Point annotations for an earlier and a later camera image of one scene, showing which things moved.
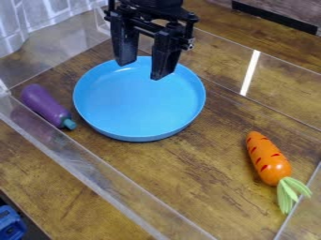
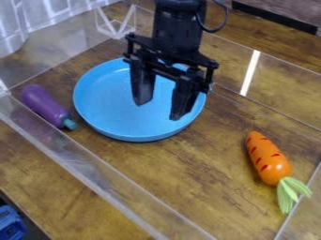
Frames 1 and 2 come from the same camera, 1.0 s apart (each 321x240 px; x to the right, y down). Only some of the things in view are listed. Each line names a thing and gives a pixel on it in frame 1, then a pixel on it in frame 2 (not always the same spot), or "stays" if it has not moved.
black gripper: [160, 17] → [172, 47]
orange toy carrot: [274, 167] stays
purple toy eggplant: [47, 106] stays
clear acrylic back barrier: [274, 83] stays
